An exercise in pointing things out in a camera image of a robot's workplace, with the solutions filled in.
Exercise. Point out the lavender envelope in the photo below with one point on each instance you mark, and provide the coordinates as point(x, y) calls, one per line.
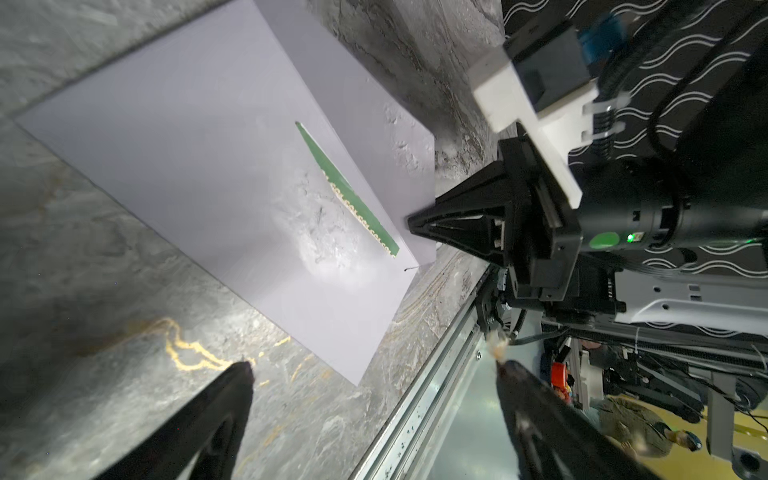
point(195, 135)

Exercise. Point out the aluminium front rail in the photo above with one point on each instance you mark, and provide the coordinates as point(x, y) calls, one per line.
point(394, 452)

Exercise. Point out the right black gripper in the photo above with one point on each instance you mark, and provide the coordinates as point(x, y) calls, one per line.
point(564, 259)

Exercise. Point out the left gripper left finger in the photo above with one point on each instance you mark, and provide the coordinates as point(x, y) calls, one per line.
point(205, 434)

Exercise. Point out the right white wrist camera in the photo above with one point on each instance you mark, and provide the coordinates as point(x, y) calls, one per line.
point(543, 77)

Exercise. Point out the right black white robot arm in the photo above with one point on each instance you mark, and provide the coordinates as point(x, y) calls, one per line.
point(696, 72)

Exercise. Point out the white letter with green border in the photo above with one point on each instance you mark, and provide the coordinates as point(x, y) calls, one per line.
point(347, 196)

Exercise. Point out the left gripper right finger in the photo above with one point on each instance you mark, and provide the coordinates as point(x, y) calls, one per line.
point(552, 440)

